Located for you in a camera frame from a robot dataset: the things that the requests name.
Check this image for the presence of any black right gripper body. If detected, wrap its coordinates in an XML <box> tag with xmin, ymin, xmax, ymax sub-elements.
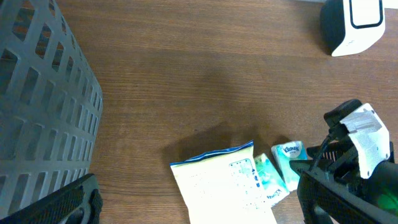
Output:
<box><xmin>289</xmin><ymin>141</ymin><xmax>367</xmax><ymax>187</ymax></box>

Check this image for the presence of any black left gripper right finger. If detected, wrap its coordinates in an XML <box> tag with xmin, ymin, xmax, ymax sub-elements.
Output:
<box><xmin>297</xmin><ymin>172</ymin><xmax>397</xmax><ymax>224</ymax></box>

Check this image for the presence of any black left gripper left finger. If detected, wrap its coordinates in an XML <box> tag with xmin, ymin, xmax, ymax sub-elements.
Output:
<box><xmin>1</xmin><ymin>174</ymin><xmax>103</xmax><ymax>224</ymax></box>

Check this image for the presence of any teal tissue pack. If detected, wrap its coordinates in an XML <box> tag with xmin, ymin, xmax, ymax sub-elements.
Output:
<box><xmin>271</xmin><ymin>141</ymin><xmax>307</xmax><ymax>192</ymax></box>
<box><xmin>254</xmin><ymin>153</ymin><xmax>290</xmax><ymax>207</ymax></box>

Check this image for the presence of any cream blue snack bag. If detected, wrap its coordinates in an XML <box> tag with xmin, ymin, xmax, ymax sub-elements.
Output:
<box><xmin>170</xmin><ymin>141</ymin><xmax>276</xmax><ymax>224</ymax></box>

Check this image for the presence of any white barcode scanner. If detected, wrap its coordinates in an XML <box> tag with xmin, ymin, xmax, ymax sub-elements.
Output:
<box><xmin>320</xmin><ymin>0</ymin><xmax>386</xmax><ymax>57</ymax></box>

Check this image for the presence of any dark grey plastic basket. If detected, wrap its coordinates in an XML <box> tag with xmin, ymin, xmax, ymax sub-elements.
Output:
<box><xmin>1</xmin><ymin>0</ymin><xmax>103</xmax><ymax>218</ymax></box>

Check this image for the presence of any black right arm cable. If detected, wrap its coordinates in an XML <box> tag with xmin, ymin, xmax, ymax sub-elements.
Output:
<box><xmin>310</xmin><ymin>130</ymin><xmax>338</xmax><ymax>172</ymax></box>

